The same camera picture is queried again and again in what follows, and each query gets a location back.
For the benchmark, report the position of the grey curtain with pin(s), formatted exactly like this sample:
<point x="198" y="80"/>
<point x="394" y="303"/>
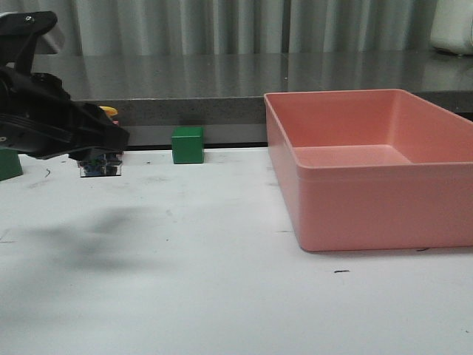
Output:
<point x="241" y="27"/>

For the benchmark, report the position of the green cube block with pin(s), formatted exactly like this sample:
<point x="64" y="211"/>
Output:
<point x="187" y="145"/>

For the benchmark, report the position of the pink plastic bin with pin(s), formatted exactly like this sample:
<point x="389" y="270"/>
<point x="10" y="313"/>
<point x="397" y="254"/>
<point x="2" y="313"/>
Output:
<point x="371" y="169"/>

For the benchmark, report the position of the white kitchen appliance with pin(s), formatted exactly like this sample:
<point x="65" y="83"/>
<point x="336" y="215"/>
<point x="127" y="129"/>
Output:
<point x="452" y="27"/>

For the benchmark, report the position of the green block at left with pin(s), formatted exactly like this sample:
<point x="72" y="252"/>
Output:
<point x="10" y="166"/>

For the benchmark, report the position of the grey stone countertop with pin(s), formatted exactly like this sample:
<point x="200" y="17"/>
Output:
<point x="224" y="93"/>

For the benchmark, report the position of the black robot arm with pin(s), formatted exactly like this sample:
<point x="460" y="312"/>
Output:
<point x="25" y="34"/>

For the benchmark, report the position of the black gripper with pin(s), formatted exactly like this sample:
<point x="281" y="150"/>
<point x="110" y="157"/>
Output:
<point x="39" y="118"/>

